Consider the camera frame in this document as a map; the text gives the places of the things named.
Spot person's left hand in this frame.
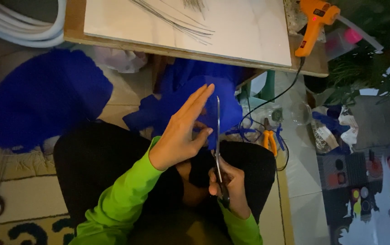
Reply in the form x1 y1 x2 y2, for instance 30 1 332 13
149 83 215 171

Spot person's right hand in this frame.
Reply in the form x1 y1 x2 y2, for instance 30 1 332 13
208 157 252 220

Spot blue crepe paper piece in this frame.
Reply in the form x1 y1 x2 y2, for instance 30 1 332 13
123 73 244 151

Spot black-handled steel scissors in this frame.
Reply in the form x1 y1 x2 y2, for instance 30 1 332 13
214 96 231 210

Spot blue paper strips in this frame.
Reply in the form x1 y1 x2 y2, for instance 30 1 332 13
225 115 286 152

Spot blue crepe paper bundle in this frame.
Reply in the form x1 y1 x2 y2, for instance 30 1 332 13
161 57 244 90

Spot person's black trousers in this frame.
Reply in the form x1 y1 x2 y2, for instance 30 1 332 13
53 121 277 245

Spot white plastic bag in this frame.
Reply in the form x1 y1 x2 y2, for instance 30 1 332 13
93 47 148 74

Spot clear glass jar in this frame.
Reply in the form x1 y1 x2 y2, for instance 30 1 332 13
290 101 313 126

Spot green plastic stool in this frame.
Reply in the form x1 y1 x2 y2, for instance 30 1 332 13
238 70 276 103

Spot crumpled plastic bag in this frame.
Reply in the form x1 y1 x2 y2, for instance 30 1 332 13
310 104 360 155

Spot white marble tile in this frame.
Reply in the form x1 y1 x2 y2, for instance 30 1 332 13
83 0 293 68

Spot dark patterned mat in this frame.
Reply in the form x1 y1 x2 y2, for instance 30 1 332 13
317 143 390 245

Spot large blue crepe paper pile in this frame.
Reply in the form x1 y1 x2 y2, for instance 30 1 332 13
0 48 114 154

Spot low wooden table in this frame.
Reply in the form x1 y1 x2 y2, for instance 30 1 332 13
63 0 330 78

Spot cream patterned carpet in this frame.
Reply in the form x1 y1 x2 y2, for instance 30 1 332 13
0 149 77 245

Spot green plant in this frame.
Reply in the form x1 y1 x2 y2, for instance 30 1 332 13
327 0 390 100

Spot orange hot glue gun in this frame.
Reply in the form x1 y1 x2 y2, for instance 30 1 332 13
294 0 341 58

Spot clear bag with pink item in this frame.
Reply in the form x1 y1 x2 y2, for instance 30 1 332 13
324 27 366 62

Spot translucent glue stick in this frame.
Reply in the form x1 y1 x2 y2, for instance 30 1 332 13
337 15 385 52

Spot orange-handled pliers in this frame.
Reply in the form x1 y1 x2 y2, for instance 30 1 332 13
262 118 278 158

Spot black power cable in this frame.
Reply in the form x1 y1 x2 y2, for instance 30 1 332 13
238 56 306 171

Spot bundle of thin metal wires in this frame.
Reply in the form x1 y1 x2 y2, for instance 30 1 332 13
128 0 216 46

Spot short bundle of metal wires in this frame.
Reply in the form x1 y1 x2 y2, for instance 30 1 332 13
181 0 210 20

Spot coiled white hose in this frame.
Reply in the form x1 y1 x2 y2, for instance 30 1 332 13
0 0 67 48

